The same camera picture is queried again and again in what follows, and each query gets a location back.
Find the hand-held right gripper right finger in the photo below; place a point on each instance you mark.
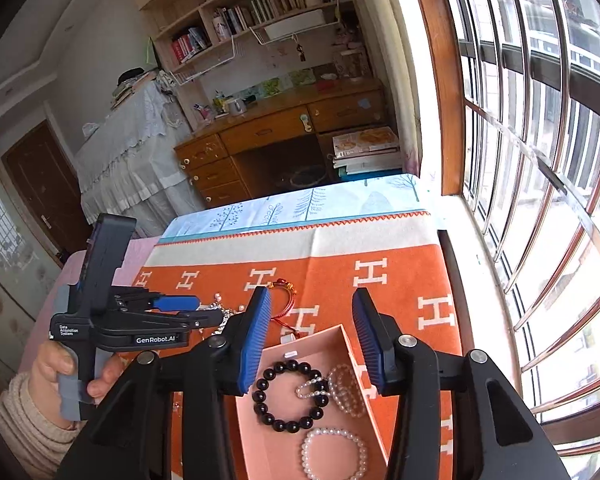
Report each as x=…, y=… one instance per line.
x=367, y=340

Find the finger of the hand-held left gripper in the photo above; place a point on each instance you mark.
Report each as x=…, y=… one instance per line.
x=175, y=303
x=205, y=319

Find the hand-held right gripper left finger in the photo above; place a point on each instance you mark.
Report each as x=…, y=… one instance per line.
x=257, y=340

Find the silver rhinestone hair clip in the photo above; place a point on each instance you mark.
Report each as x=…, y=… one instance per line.
x=227, y=312

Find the pink jewelry box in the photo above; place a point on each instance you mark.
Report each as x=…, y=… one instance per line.
x=275, y=452

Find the person's left hand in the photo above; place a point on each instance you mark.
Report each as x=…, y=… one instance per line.
x=47, y=365

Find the small pearl loop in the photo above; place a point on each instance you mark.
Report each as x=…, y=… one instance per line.
x=300, y=391

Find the orange printed blanket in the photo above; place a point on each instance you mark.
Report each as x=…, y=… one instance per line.
x=330, y=270

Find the frosted glass sliding door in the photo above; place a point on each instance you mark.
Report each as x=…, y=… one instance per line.
x=5, y=260

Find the blue tree-print cloth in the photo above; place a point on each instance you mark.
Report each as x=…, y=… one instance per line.
x=290, y=212

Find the white lace-covered piano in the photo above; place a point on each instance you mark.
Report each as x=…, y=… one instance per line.
x=130, y=160

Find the brown door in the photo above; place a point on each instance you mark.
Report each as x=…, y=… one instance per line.
x=45, y=185

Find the round woven basket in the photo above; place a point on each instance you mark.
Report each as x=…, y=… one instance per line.
x=308, y=176

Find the pink pen holder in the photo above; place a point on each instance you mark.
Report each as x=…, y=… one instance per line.
x=203, y=112

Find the wooden desk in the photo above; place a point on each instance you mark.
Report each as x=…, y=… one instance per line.
x=265, y=130

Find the stack of magazines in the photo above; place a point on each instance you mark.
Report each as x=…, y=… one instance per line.
x=365, y=142

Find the white mug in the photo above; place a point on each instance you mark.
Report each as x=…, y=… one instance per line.
x=236, y=106

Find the white plastic hook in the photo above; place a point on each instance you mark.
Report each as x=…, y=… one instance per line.
x=306, y=122

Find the pile of papers with hat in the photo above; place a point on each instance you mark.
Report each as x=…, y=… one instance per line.
x=132, y=85

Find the row of green picture cards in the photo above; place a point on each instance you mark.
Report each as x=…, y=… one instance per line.
x=280, y=85

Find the row of red books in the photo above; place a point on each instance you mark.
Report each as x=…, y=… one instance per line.
x=187, y=45

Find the wooden-framed barred window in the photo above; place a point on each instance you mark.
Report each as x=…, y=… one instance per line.
x=440, y=85

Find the patterned jar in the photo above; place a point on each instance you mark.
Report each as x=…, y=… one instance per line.
x=351, y=65

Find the pale floral curtain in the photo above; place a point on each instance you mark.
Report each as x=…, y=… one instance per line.
x=380, y=60

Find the row of white-spined books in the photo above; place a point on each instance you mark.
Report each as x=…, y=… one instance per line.
x=245, y=15

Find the wooden bookshelf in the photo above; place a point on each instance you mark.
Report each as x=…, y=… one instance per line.
x=180, y=5

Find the white plastic tray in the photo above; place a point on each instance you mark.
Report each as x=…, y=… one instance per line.
x=295, y=22

